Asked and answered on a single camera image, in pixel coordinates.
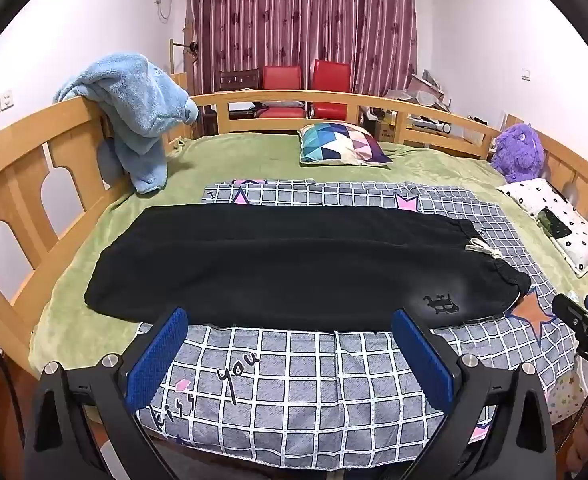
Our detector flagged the red chair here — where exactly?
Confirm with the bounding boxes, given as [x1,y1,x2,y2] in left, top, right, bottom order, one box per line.
[256,65,305,120]
[308,59,352,120]

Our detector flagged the wooden coat rack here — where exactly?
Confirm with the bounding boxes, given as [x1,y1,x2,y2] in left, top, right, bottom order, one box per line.
[169,37,199,92]

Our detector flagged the cardboard box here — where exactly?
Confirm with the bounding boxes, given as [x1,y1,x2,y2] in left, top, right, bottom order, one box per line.
[374,110,401,142]

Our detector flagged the light blue fleece blanket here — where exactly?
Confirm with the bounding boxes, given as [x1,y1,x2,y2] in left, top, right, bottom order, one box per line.
[54,51,201,195]

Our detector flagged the purple plush toy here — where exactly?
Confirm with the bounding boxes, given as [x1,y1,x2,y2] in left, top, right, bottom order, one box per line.
[490,122,546,184]

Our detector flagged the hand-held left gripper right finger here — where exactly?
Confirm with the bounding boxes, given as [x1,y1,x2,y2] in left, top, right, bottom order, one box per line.
[390,307,558,480]

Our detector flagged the white dotted pillow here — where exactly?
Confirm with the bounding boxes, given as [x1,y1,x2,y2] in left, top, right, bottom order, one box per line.
[496,177,588,278]

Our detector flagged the maroon striped curtain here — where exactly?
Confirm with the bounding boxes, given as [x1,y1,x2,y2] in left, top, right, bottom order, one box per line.
[186,0,419,98]

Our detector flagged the dark wooden chair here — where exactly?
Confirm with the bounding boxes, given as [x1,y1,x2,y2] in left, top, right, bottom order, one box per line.
[219,69,261,95]

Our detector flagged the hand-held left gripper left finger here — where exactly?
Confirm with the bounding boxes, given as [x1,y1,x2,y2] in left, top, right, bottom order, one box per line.
[31,306,191,480]

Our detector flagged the black pants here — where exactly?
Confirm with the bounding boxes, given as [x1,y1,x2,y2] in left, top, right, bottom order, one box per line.
[84,202,532,333]

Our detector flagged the white star-print basket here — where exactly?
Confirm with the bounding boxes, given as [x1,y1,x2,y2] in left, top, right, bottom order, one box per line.
[548,360,587,423]

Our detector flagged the green fleece blanket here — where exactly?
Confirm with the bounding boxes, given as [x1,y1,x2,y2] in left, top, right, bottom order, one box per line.
[28,132,588,376]

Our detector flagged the geometric patterned pillow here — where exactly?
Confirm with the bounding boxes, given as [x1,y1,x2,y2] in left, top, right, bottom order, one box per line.
[298,121,393,167]

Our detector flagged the grey checked bed sheet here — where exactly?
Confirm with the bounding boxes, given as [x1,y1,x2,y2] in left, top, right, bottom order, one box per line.
[136,177,580,463]

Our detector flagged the wooden bed frame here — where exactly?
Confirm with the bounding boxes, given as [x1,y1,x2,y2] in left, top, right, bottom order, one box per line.
[0,87,588,480]

